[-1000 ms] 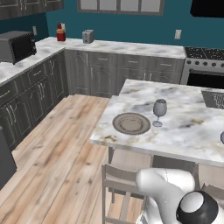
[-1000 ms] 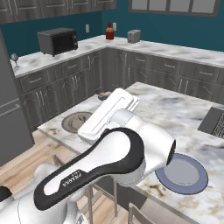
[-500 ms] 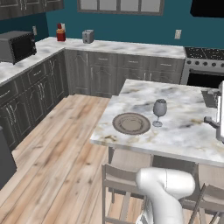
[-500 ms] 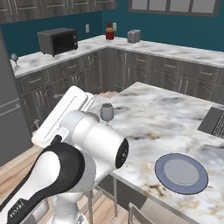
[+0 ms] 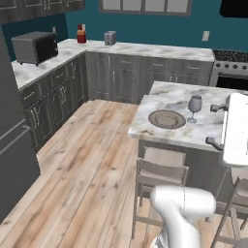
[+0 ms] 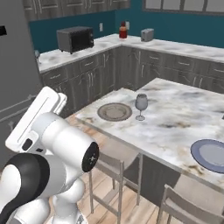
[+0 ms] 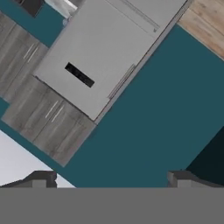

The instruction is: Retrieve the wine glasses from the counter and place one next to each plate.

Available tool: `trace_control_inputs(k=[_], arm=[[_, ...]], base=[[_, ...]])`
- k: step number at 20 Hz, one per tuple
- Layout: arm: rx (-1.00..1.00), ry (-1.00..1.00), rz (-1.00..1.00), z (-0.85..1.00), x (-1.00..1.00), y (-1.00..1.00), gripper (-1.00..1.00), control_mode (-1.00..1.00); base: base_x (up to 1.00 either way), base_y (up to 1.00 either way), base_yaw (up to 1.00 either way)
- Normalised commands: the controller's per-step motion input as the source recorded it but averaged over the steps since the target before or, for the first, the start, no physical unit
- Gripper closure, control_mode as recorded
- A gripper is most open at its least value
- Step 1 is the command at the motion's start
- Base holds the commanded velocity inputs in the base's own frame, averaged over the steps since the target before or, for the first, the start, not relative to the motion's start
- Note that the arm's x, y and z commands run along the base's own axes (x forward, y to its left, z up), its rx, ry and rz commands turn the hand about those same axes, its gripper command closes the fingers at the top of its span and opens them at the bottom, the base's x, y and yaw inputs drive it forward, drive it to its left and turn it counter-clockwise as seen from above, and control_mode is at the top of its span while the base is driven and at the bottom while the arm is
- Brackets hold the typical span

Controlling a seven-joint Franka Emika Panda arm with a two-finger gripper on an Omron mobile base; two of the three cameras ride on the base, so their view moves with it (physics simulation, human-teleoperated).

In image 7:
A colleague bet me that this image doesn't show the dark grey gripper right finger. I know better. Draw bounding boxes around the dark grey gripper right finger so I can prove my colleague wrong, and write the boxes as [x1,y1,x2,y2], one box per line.
[166,170,224,189]

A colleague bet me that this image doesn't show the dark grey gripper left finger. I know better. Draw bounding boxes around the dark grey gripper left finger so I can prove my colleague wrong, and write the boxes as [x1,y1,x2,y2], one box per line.
[0,170,58,189]

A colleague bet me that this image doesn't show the grey wood cupboard run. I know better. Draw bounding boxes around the grey wood cupboard run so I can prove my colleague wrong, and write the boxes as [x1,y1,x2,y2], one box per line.
[0,74,97,168]
[0,11,50,103]

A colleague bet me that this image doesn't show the grey fridge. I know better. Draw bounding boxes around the grey fridge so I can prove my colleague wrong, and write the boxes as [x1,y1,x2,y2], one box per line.
[32,0,194,126]

